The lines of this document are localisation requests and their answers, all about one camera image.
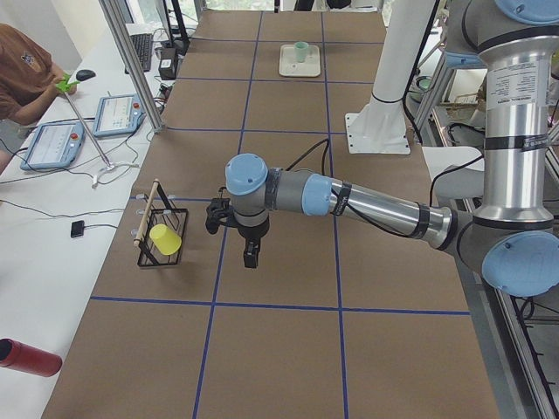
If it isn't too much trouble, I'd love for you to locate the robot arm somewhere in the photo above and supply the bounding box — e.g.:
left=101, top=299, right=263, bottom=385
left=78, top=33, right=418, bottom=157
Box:
left=225, top=1, right=558, bottom=297

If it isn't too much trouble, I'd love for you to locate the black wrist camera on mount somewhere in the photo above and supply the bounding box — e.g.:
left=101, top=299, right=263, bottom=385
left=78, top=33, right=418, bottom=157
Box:
left=205, top=186, right=239, bottom=235

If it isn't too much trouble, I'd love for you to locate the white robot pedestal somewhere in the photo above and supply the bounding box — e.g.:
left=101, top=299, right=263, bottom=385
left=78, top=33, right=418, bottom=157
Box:
left=345, top=0, right=438, bottom=155

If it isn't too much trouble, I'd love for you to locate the black computer mouse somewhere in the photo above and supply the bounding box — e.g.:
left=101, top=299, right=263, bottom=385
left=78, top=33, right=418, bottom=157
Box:
left=75, top=69, right=96, bottom=82

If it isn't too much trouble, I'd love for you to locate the green handled reacher stick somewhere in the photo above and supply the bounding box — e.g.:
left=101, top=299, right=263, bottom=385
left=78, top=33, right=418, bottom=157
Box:
left=56, top=72, right=140, bottom=189

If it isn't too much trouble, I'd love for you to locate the small black puck device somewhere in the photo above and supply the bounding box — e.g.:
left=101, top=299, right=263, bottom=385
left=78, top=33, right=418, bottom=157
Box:
left=70, top=220, right=86, bottom=238

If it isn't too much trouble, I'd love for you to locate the aluminium frame post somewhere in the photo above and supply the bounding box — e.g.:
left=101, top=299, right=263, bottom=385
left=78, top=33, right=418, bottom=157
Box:
left=99, top=0, right=163, bottom=134

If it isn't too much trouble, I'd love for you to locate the near blue teach pendant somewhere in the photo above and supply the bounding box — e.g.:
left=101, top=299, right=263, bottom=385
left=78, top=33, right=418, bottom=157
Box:
left=20, top=121, right=85, bottom=171

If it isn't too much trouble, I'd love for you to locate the cream rabbit tray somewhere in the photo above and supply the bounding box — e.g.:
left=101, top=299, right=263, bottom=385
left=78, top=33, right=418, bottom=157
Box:
left=279, top=44, right=321, bottom=78

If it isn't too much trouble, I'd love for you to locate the yellow plastic cup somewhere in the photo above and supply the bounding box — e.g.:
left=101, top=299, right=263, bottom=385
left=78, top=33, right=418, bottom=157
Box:
left=148, top=223, right=182, bottom=256

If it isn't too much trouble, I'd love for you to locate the far blue teach pendant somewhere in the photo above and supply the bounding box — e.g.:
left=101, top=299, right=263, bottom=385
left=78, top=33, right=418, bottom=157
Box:
left=93, top=94, right=145, bottom=138

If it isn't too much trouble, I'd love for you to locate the black keyboard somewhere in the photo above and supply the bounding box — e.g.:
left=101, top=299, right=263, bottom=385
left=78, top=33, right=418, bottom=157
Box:
left=129, top=33, right=153, bottom=72

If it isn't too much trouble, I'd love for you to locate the black wire cup rack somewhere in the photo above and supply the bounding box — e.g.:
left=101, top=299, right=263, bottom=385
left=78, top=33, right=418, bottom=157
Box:
left=133, top=179, right=189, bottom=268

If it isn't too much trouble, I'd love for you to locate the blue teach pendant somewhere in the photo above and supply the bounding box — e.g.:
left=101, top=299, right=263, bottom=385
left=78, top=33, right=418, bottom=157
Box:
left=93, top=94, right=145, bottom=138
left=20, top=121, right=85, bottom=171

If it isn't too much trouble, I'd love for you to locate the person in brown shirt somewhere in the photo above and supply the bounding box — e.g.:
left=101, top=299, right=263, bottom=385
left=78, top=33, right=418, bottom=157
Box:
left=1, top=24, right=66, bottom=126

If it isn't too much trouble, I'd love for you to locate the green plastic cup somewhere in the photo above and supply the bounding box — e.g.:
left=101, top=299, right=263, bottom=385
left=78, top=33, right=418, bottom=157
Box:
left=293, top=41, right=309, bottom=63

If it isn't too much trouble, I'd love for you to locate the black power adapter box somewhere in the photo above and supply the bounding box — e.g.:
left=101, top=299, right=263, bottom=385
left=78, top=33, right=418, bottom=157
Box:
left=158, top=48, right=178, bottom=80

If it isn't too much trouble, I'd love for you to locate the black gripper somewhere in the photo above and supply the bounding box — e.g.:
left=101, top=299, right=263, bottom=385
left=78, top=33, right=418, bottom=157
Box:
left=238, top=222, right=268, bottom=268

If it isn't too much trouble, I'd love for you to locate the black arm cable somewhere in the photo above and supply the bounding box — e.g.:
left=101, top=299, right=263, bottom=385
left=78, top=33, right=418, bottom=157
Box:
left=286, top=138, right=486, bottom=239

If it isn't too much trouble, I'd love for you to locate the red water bottle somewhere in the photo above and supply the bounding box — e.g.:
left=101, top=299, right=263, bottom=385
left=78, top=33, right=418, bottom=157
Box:
left=1, top=338, right=63, bottom=377

